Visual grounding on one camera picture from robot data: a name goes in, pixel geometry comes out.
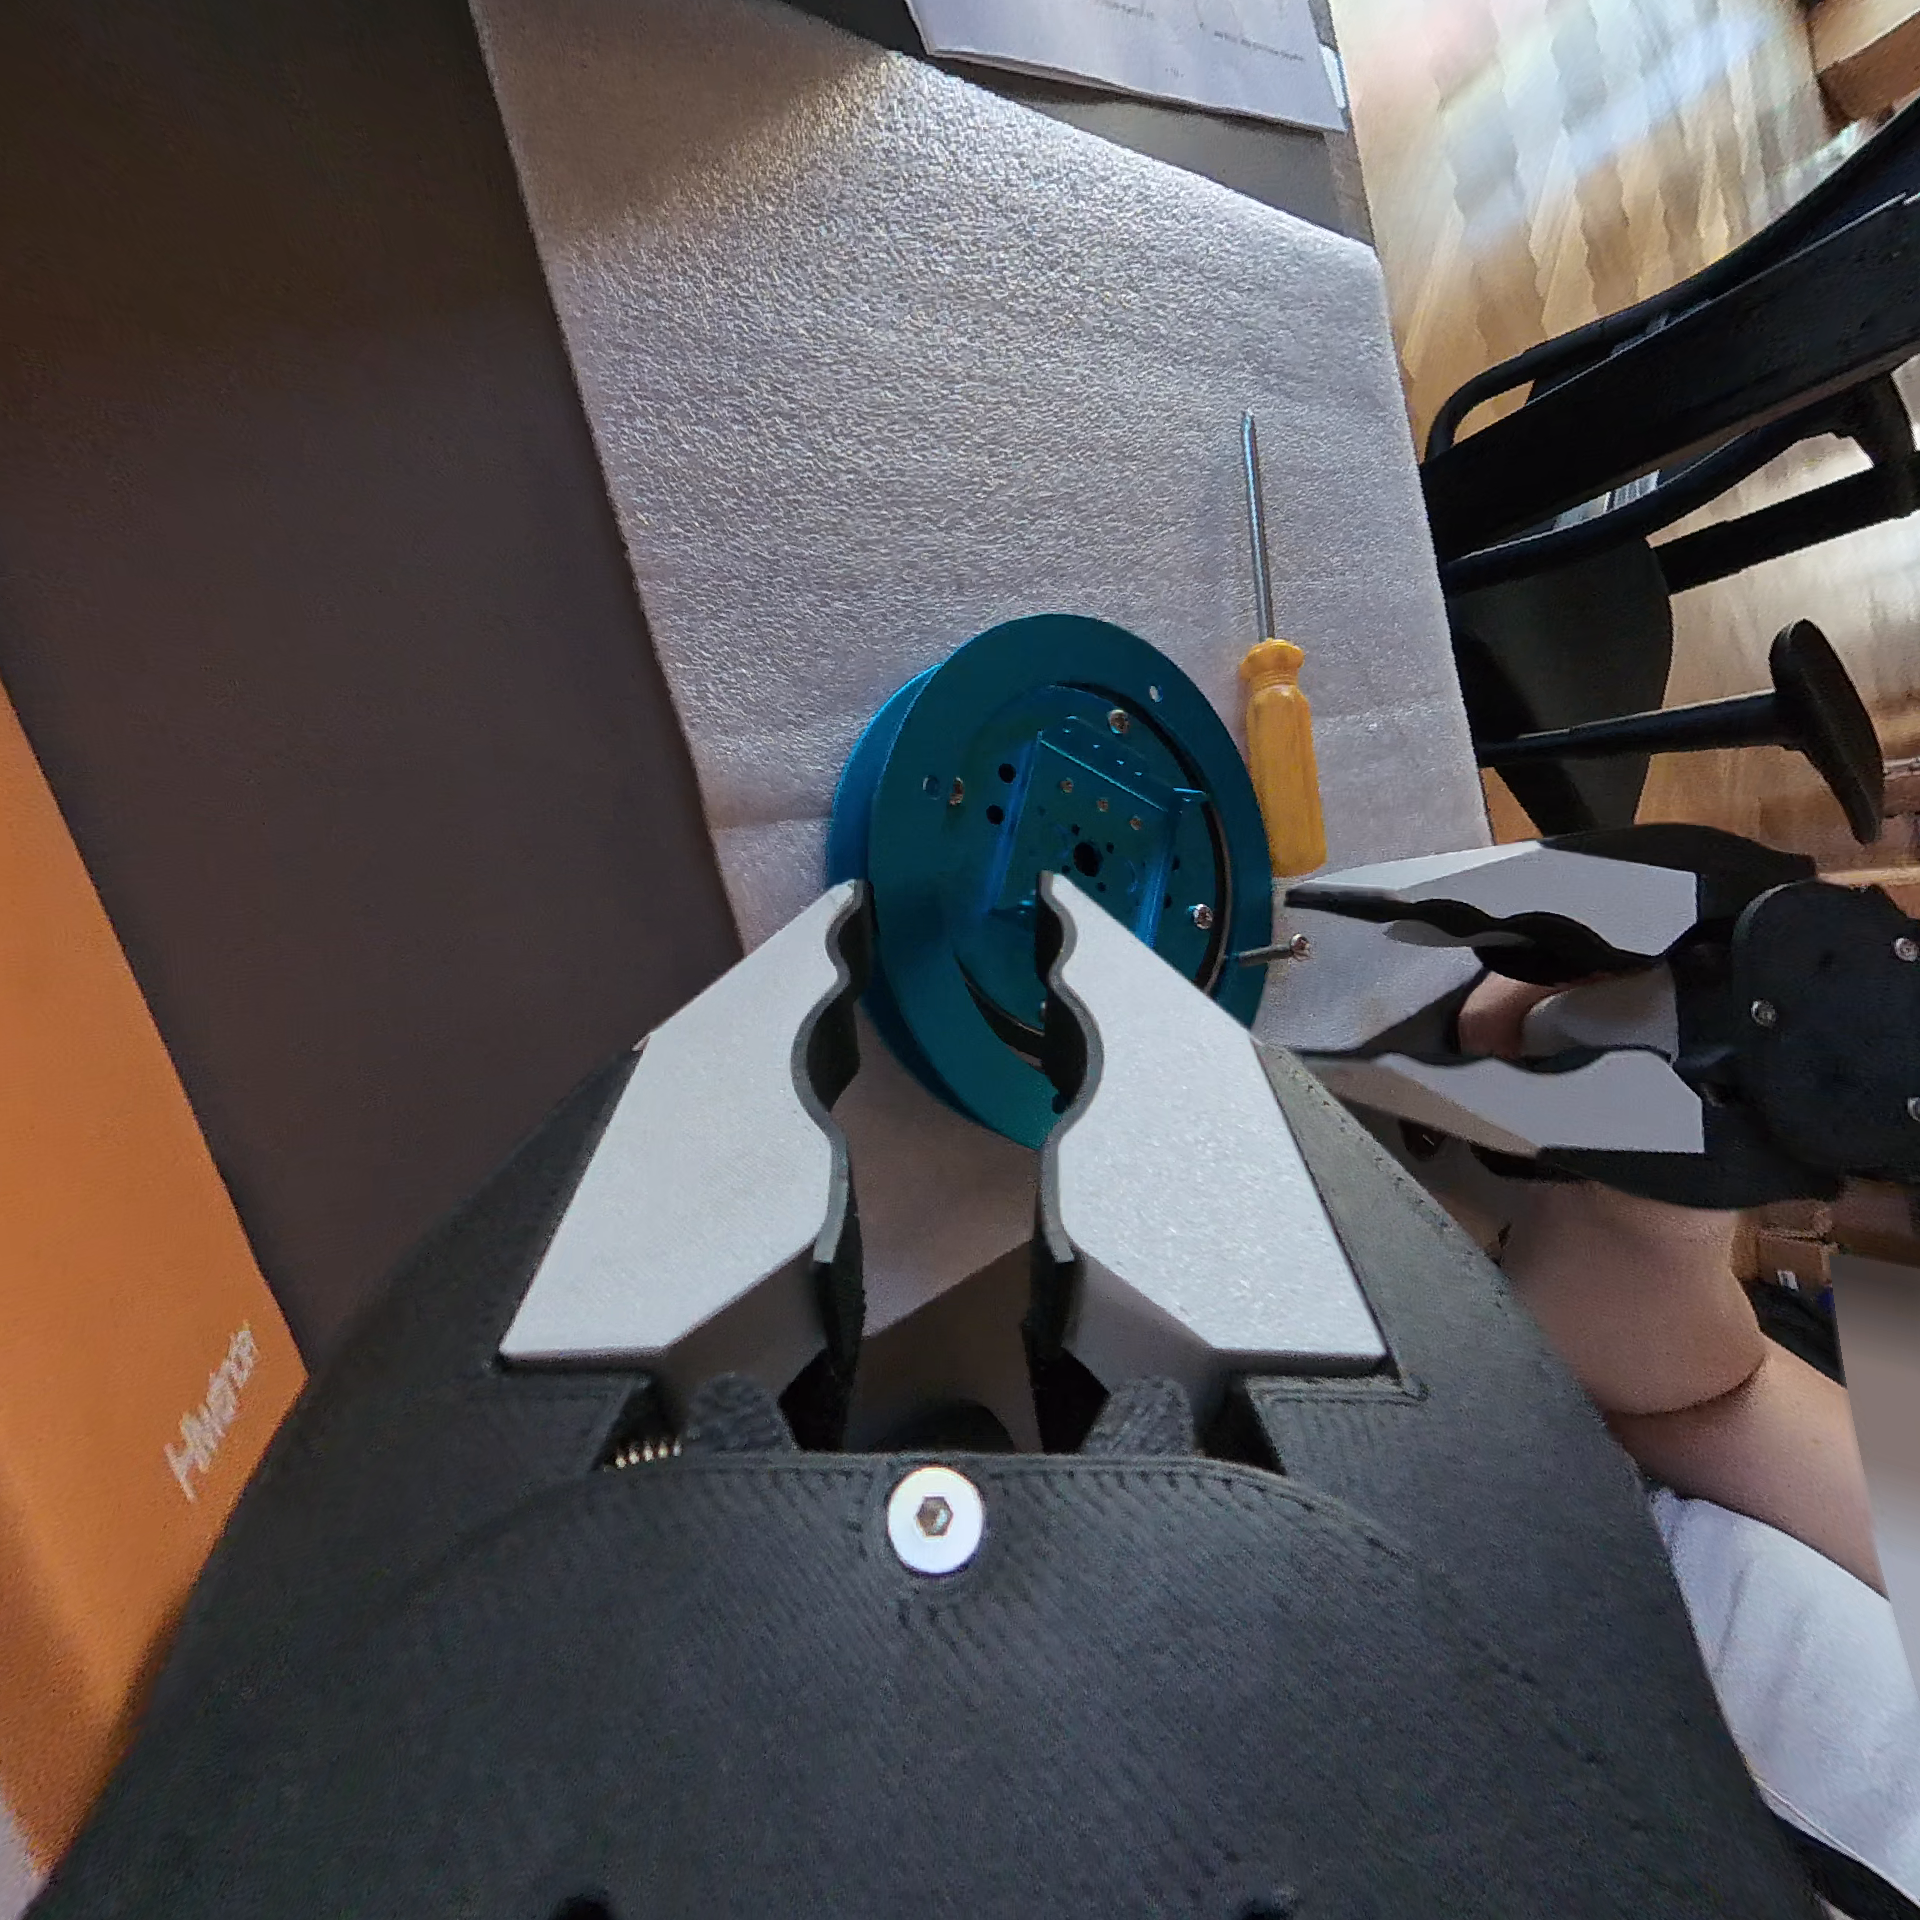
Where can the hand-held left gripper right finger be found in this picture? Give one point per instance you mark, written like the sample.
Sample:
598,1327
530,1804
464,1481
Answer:
1203,1201

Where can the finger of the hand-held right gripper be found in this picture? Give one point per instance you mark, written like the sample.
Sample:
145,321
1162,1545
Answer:
1573,1112
1573,889

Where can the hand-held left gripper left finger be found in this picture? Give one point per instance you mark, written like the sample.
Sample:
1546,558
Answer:
675,1201

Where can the small metal screw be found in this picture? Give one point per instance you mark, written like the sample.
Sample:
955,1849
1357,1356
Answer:
1282,952

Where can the blue round metal base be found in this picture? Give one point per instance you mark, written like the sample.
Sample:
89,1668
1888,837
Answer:
901,900

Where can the person's right forearm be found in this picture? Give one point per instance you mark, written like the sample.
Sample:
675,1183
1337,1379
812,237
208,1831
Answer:
1651,1322

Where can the grey desk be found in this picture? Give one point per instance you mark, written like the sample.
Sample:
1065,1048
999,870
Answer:
301,451

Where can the person's right hand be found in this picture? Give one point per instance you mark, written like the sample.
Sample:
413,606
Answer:
1490,1016

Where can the black office chair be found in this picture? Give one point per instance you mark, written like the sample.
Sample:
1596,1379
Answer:
1651,420

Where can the orange kit box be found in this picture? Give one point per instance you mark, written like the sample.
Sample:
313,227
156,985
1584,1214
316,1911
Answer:
105,1201

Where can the person's white hoodie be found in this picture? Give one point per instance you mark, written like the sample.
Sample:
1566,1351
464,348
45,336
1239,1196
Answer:
1797,1678

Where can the white foam sheet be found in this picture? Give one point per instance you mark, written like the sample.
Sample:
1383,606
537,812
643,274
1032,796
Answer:
971,451

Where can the open instruction booklet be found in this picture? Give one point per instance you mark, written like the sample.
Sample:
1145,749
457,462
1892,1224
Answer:
1137,41

